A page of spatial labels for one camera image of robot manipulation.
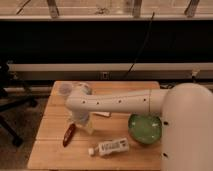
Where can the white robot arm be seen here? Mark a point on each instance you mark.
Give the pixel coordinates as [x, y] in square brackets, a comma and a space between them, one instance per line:
[186, 111]

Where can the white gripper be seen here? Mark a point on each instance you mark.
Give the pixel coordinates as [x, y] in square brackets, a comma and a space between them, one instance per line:
[87, 125]

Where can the red pepper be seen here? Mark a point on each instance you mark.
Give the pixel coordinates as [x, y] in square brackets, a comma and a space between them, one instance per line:
[69, 134]

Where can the green bowl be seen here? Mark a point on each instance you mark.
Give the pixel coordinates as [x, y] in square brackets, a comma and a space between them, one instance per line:
[145, 129]

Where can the white tube with cap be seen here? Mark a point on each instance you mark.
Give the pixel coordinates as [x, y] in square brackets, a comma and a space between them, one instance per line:
[108, 147]

